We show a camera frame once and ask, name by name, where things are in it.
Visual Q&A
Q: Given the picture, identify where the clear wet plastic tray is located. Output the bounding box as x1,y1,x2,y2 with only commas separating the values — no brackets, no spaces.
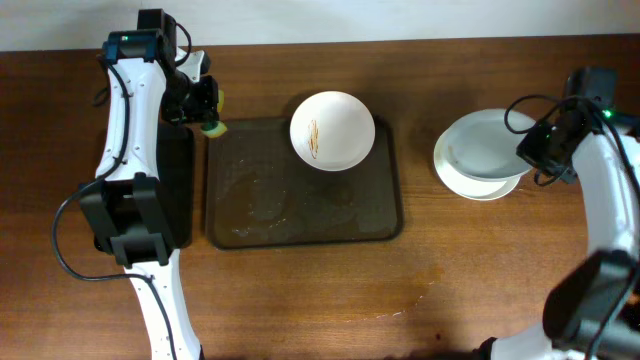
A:
203,117,404,250

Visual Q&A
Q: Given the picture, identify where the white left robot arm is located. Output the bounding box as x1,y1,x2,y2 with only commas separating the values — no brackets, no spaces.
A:
77,9,226,359

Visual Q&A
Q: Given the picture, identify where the white sauce-stained plate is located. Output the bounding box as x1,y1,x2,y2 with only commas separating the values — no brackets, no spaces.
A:
289,91,376,172

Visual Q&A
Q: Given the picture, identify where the white ribbed plate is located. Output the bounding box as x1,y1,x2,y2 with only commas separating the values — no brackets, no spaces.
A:
442,108,532,181

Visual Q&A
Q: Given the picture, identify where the yellow green scrub sponge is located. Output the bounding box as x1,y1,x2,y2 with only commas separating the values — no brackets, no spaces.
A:
200,90,227,139

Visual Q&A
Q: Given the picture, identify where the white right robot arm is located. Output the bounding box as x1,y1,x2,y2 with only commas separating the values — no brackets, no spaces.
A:
473,66,639,360

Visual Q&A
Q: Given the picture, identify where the small black tray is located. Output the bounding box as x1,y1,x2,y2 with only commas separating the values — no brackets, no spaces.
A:
157,122,195,248

